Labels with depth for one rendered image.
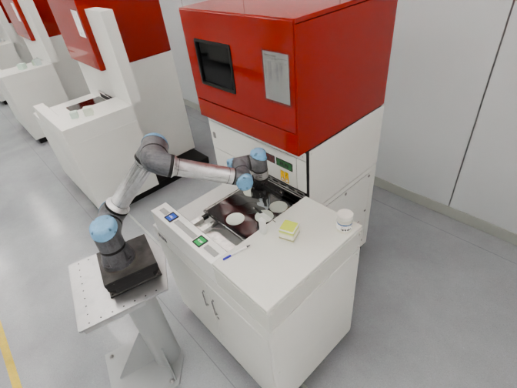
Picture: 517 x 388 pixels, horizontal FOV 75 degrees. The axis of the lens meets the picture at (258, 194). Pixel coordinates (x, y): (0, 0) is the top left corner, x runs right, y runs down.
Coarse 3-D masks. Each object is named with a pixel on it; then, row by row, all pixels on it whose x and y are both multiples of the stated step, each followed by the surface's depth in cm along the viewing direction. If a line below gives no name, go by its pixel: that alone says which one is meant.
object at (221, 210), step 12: (240, 192) 196; (216, 204) 190; (228, 204) 189; (240, 204) 188; (252, 204) 187; (288, 204) 184; (216, 216) 182; (252, 216) 179; (276, 216) 177; (240, 228) 173; (252, 228) 172
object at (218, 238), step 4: (204, 224) 181; (208, 232) 175; (212, 232) 175; (216, 232) 175; (208, 236) 173; (212, 236) 173; (216, 236) 172; (220, 236) 172; (216, 240) 170; (220, 240) 170; (224, 240) 170; (220, 244) 168; (224, 244) 168; (228, 244) 167; (232, 244) 167; (224, 248) 165; (228, 248) 165; (232, 248) 165
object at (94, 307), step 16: (96, 256) 178; (160, 256) 174; (80, 272) 170; (96, 272) 169; (80, 288) 162; (96, 288) 161; (144, 288) 158; (160, 288) 158; (80, 304) 155; (96, 304) 154; (112, 304) 153; (128, 304) 152; (144, 304) 155; (80, 320) 148; (96, 320) 147; (112, 320) 150
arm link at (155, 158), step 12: (144, 156) 137; (156, 156) 136; (168, 156) 138; (156, 168) 137; (168, 168) 137; (180, 168) 139; (192, 168) 141; (204, 168) 143; (216, 168) 145; (228, 168) 148; (240, 168) 153; (216, 180) 146; (228, 180) 147; (240, 180) 146; (252, 180) 148
